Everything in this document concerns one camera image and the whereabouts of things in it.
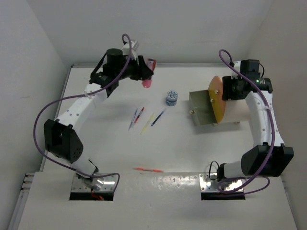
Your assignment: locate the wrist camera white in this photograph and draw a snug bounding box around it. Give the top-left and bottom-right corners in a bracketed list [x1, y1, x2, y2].
[230, 61, 241, 72]
[122, 40, 139, 60]

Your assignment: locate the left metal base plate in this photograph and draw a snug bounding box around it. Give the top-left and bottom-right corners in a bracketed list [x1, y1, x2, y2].
[71, 174, 117, 193]

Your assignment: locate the orange pen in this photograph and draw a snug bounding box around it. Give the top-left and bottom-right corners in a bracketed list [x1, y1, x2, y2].
[132, 167, 164, 173]

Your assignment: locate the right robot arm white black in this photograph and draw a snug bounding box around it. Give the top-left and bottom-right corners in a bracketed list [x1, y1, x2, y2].
[217, 59, 294, 181]

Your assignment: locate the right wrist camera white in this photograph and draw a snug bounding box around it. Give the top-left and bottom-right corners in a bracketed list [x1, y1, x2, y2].
[230, 61, 241, 72]

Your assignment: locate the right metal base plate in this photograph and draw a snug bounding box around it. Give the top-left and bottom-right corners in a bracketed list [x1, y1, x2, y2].
[199, 172, 245, 193]

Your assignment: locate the round drawer organizer box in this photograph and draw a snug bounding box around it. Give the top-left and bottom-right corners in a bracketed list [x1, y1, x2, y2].
[207, 76, 250, 125]

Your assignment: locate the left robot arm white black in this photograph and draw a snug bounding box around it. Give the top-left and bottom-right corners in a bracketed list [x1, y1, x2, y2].
[44, 48, 154, 178]

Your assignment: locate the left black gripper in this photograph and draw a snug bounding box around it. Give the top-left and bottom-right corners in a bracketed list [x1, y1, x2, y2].
[115, 55, 153, 81]

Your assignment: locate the dark blue pen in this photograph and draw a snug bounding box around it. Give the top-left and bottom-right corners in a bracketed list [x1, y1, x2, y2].
[151, 108, 166, 127]

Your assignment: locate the yellow pen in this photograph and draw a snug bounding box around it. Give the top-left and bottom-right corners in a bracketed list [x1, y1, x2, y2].
[140, 113, 154, 135]

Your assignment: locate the red pen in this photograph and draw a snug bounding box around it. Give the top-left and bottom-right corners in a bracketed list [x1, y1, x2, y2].
[134, 107, 145, 124]

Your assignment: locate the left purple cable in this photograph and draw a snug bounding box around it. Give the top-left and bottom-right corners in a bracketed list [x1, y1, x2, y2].
[33, 33, 120, 192]

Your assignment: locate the grey metal drawer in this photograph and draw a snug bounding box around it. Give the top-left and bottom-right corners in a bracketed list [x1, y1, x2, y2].
[189, 90, 217, 127]

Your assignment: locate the metal base plate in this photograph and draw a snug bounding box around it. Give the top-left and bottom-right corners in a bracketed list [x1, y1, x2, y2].
[71, 174, 117, 193]
[199, 172, 245, 193]

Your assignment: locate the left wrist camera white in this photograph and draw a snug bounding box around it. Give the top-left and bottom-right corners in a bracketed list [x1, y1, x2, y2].
[122, 40, 139, 60]

